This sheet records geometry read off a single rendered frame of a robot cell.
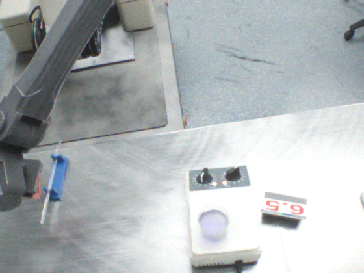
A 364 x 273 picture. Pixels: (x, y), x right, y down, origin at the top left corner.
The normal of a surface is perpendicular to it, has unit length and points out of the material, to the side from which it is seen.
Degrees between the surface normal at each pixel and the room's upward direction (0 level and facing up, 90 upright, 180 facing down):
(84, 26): 80
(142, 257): 0
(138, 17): 90
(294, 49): 0
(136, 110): 0
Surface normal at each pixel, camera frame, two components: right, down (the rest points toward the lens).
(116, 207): -0.09, -0.51
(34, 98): 0.60, 0.55
